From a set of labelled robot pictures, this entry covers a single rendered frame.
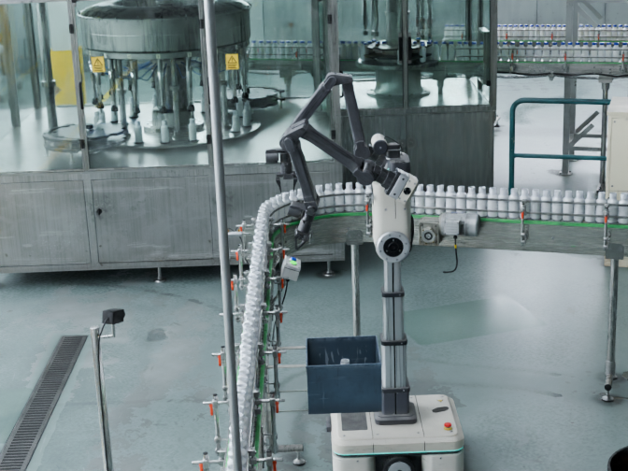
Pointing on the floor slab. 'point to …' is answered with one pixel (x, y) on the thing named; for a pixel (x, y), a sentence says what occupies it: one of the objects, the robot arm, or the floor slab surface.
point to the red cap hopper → (576, 85)
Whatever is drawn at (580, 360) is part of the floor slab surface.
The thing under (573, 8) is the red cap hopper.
